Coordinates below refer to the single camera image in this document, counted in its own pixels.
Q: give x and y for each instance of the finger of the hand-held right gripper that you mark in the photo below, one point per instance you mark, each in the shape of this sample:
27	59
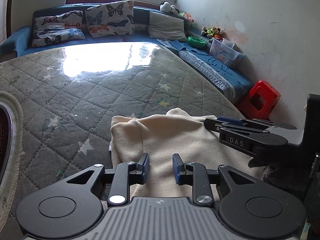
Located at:
232	120
235	140

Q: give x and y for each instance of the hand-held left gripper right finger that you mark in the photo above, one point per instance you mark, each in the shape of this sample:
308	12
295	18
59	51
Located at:
177	170

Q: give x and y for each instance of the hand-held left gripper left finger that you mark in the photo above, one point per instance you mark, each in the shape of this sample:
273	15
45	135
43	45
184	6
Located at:
145	170

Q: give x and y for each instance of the cream garment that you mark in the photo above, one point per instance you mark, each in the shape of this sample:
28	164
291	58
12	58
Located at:
175	140

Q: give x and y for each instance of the person's right hand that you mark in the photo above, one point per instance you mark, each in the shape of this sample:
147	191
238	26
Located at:
282	177

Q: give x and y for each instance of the red plastic stool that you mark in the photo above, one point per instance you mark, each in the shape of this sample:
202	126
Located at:
260	97

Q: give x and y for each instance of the clear plastic storage box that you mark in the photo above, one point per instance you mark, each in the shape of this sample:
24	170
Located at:
223	52

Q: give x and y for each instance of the green bowl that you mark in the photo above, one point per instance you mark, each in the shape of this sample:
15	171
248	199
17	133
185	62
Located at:
197	42

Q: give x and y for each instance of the pile of small plush toys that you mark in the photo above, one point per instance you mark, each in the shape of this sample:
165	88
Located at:
212	32

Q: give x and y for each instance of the grey quilted table cover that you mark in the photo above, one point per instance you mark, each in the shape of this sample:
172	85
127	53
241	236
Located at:
100	87

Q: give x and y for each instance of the pink green plush toy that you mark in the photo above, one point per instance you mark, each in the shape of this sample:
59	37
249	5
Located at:
186	17

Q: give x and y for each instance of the plain grey pillow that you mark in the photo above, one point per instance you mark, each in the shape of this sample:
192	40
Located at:
166	27

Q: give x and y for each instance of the panda plush toy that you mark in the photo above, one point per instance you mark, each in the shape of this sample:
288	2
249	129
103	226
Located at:
168	7

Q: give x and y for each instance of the blue sofa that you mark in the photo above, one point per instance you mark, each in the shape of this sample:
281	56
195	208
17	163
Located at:
140	22

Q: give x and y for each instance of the round black cooktop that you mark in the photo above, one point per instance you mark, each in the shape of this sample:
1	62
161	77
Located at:
5	142

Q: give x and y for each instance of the square butterfly print pillow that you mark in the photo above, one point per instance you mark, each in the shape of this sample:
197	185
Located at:
110	18

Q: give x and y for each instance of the wide butterfly print pillow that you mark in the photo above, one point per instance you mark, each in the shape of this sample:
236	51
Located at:
56	28

